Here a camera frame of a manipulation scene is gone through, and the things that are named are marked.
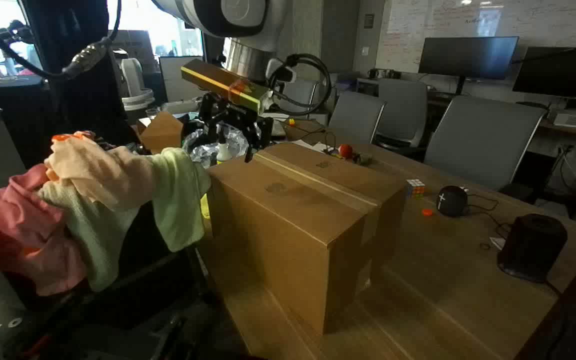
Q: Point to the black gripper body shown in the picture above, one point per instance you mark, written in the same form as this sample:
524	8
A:
216	110

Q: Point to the light green shirt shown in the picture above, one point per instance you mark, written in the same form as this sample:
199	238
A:
101	231

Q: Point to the peach shirt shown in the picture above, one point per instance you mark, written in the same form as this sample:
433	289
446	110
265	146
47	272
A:
117	178

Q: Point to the pink shirt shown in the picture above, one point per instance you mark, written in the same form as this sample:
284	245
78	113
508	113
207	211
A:
33	236

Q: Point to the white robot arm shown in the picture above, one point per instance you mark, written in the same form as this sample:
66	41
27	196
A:
250	27

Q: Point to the small open cardboard box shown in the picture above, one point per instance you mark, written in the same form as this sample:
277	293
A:
158	133

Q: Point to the grey office chair far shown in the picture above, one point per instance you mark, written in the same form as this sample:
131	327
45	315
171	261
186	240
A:
354	117

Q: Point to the grey office chair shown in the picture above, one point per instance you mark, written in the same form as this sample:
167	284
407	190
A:
405	113
483	141
354	117

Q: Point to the large cardboard box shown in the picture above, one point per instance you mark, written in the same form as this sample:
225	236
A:
306	226

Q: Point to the grey office chair middle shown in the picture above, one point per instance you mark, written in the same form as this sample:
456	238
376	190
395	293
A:
405	113

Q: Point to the dark office chair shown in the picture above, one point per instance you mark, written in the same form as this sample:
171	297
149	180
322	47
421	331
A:
149	279

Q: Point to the grey office chair near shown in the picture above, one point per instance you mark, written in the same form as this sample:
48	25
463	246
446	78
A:
483	141

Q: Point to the clear plastic bags pile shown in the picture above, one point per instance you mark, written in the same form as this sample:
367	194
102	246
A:
204	150

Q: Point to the red ball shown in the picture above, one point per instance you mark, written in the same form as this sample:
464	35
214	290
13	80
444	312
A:
344	150

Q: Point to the orange small cap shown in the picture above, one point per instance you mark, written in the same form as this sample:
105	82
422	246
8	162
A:
429	213

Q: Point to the black monitor left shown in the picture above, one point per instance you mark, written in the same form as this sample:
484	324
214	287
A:
468	57

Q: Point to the black monitor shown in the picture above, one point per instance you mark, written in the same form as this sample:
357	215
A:
468	57
548	71

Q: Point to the black monitor right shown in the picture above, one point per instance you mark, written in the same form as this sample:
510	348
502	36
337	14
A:
548	71

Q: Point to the black cylindrical speaker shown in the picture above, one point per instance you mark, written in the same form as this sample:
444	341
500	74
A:
532	246

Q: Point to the wrist camera gold bar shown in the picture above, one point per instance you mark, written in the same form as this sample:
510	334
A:
235	88

